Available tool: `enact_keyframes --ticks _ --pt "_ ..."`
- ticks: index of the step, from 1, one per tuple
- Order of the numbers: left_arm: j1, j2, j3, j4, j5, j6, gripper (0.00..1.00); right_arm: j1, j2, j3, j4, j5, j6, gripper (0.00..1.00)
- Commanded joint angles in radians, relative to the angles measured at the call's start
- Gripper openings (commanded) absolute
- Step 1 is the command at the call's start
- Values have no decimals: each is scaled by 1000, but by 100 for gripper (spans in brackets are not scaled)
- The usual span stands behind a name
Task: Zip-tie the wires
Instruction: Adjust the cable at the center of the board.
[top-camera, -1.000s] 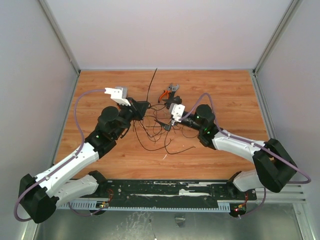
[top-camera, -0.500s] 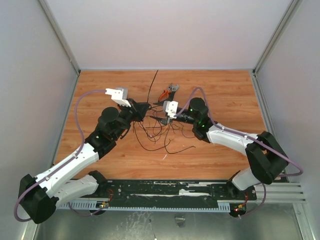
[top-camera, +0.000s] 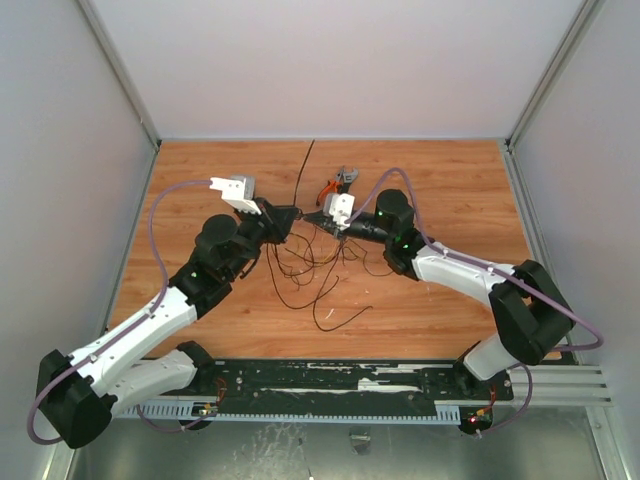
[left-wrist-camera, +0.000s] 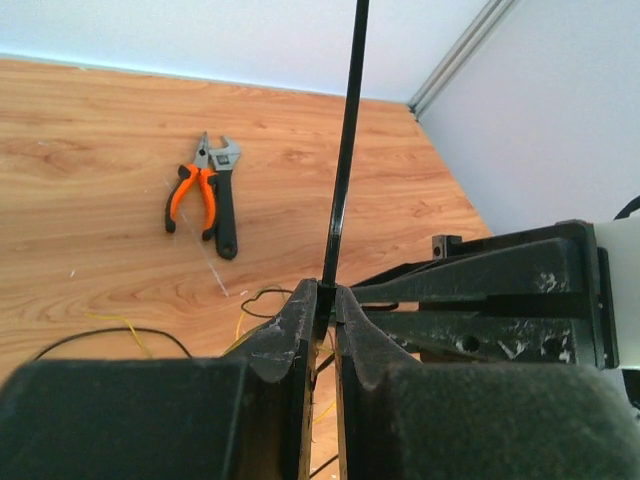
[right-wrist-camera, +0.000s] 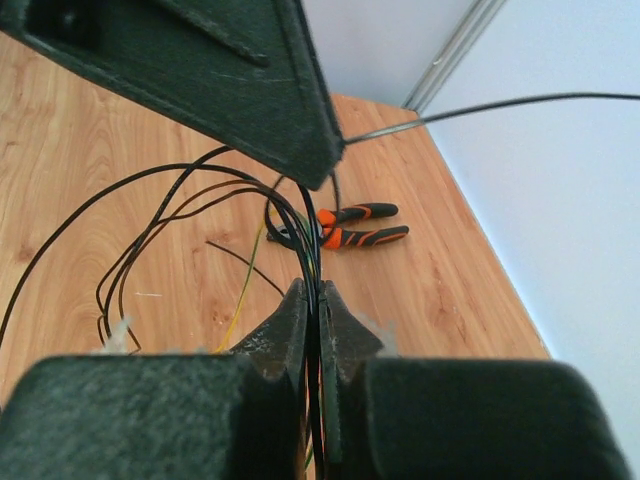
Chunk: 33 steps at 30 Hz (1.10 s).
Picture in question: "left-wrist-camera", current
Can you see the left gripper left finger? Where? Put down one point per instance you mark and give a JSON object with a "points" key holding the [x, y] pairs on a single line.
{"points": [[244, 415]]}

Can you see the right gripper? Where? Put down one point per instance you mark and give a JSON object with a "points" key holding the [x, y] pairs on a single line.
{"points": [[535, 296]]}

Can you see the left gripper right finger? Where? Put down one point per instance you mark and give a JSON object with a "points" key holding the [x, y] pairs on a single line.
{"points": [[401, 418]]}

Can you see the black zip tie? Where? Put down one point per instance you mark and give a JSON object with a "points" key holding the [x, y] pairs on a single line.
{"points": [[326, 289]]}

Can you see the black adjustable wrench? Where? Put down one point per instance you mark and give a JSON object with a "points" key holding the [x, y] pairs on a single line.
{"points": [[224, 159]]}

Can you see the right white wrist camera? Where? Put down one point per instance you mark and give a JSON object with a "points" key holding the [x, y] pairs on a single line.
{"points": [[620, 238]]}

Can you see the right aluminium frame post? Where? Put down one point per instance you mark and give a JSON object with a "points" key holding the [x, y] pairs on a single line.
{"points": [[479, 30]]}

